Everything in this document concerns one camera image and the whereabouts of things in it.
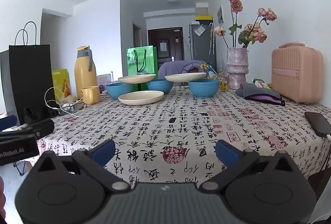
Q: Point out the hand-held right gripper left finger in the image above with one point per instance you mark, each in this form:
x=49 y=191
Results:
x=103 y=152

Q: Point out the yellow snack box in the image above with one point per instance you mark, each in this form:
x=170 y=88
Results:
x=60 y=81

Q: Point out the black smartphone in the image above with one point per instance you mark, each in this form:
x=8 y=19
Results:
x=319 y=123

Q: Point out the yellow mug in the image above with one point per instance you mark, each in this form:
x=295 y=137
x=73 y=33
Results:
x=91 y=96

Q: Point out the green paper bag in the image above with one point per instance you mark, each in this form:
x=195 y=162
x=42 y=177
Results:
x=150 y=61

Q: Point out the wooden side door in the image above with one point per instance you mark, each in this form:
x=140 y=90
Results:
x=137 y=35

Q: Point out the folded umbrella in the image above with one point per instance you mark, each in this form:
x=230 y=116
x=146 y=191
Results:
x=212 y=40

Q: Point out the eyeglasses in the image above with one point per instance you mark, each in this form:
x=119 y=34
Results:
x=67 y=108

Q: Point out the purple jacket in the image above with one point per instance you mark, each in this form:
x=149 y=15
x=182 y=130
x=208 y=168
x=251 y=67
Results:
x=170 y=68

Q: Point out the lavender packet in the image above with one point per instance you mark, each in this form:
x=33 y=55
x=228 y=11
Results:
x=106 y=81

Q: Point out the green snack packet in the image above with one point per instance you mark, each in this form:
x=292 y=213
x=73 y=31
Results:
x=261 y=83

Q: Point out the blue bowl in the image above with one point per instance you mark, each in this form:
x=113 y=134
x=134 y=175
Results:
x=204 y=89
x=117 y=92
x=160 y=86

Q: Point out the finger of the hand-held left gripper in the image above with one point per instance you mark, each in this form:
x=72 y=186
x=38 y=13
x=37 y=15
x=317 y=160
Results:
x=38 y=128

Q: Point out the yellow flower sprigs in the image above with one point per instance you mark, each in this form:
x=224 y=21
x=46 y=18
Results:
x=204 y=66

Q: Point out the dried pink roses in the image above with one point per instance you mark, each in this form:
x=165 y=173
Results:
x=254 y=30

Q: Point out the black paper bag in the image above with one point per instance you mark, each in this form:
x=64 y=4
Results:
x=31 y=71

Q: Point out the grey and purple pouch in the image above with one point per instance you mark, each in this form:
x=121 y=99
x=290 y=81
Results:
x=258 y=93

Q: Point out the pink hard case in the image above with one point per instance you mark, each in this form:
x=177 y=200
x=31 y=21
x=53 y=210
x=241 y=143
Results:
x=297 y=74

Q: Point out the paper note on refrigerator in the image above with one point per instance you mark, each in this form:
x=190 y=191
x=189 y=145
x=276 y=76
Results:
x=200 y=30

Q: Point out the yellow thermos jug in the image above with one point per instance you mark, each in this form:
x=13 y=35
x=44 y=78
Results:
x=85 y=76

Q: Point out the cream plates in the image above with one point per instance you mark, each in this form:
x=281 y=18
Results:
x=185 y=77

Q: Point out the black charger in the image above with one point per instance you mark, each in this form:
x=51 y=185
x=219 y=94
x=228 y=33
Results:
x=33 y=114

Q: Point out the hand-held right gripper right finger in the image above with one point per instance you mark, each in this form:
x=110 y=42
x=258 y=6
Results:
x=227 y=152

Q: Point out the crumpled beige cloth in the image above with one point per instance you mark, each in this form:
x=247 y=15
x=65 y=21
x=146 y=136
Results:
x=67 y=100

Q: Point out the grey refrigerator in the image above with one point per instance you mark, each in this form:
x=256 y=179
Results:
x=201 y=49

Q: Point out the cardboard box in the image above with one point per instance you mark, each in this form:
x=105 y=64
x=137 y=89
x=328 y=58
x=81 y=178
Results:
x=202 y=9

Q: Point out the dark brown entrance door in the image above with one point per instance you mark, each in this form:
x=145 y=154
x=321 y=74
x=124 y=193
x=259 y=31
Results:
x=153 y=42

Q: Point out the round ceiling lamp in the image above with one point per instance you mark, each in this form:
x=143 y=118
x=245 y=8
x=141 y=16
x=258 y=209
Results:
x=173 y=2

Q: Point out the cream plate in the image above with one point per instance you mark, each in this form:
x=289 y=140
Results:
x=141 y=97
x=137 y=79

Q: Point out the mottled pink vase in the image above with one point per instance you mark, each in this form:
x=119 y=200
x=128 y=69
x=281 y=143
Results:
x=237 y=63

